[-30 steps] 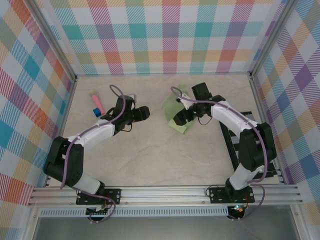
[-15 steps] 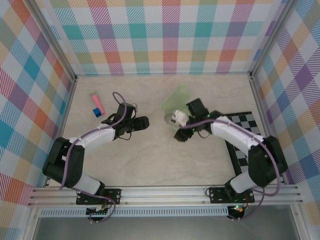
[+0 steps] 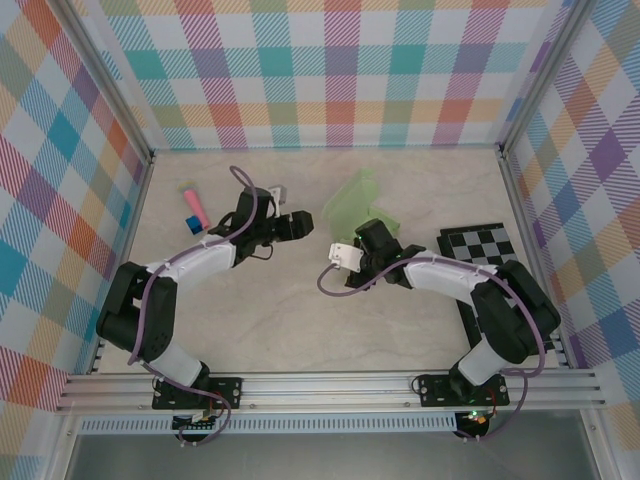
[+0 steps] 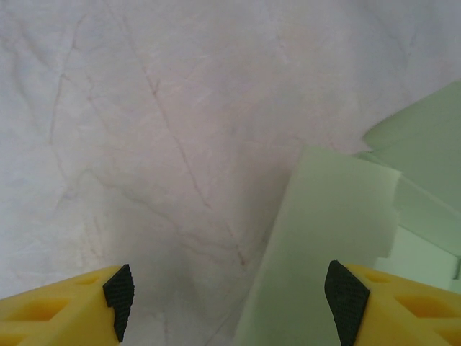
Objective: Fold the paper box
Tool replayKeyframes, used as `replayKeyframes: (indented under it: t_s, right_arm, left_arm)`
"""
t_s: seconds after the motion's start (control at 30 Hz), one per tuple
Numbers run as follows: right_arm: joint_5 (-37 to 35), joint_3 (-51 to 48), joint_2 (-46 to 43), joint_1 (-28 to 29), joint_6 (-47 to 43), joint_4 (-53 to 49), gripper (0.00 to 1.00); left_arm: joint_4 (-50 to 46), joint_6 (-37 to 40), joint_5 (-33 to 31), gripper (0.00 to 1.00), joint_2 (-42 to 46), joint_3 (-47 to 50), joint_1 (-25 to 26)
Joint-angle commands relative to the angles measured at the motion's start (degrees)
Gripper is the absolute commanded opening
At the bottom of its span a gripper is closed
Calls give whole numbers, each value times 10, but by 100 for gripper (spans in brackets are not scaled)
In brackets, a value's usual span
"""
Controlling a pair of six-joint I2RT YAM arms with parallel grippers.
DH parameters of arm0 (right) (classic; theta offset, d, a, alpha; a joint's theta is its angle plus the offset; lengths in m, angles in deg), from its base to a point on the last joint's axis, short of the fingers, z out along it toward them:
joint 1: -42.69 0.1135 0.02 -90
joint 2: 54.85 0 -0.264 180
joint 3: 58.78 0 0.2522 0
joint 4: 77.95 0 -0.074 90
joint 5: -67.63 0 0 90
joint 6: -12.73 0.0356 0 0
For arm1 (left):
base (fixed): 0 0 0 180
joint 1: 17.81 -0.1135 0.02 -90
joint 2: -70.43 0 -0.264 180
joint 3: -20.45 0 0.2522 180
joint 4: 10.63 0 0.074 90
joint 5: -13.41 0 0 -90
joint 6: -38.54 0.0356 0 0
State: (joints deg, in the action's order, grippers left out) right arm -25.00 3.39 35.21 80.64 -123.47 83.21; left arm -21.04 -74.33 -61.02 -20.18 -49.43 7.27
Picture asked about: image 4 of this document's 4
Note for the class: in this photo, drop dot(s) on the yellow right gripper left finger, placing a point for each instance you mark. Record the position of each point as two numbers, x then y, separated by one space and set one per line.
47 310

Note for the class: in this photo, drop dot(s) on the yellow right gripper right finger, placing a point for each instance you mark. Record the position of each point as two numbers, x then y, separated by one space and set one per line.
414 313

